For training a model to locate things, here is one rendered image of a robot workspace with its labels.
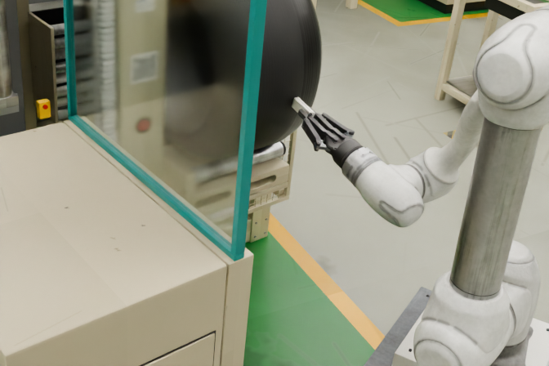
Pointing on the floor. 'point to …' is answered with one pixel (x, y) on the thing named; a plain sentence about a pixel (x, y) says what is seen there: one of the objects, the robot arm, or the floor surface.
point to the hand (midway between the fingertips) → (302, 109)
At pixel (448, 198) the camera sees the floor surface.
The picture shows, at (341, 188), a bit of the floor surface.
